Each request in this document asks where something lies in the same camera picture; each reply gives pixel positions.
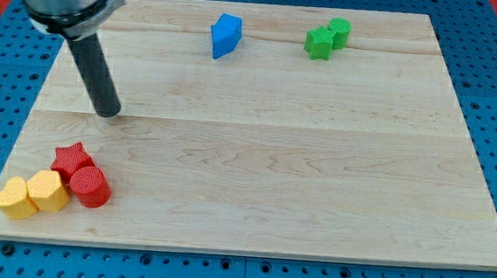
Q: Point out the red cylinder block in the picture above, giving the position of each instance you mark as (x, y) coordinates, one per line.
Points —
(90, 186)

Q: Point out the red star block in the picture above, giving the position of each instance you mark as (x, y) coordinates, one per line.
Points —
(70, 159)

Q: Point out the green cylinder block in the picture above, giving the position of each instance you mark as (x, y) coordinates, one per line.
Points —
(342, 29)

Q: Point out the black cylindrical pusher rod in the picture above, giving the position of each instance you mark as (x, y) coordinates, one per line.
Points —
(93, 68)

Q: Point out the blue cube block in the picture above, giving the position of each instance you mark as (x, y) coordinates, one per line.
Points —
(225, 34)

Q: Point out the wooden board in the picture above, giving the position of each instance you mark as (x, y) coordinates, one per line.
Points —
(362, 158)

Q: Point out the yellow hexagon block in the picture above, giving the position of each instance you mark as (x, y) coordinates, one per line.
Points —
(47, 191)

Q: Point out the yellow heart block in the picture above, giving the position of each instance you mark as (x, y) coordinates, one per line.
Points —
(15, 202)

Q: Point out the green star block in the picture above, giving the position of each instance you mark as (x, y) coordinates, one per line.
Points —
(319, 43)

